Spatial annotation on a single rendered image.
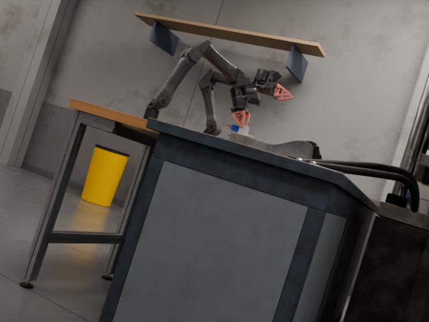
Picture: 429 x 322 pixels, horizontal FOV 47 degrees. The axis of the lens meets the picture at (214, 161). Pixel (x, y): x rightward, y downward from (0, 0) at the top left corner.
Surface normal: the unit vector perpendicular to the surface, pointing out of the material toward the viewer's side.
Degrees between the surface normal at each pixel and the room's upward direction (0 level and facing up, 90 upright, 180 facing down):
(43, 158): 90
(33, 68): 90
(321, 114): 90
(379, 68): 90
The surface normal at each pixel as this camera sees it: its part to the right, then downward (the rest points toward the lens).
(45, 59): 0.86, 0.26
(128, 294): -0.36, -0.14
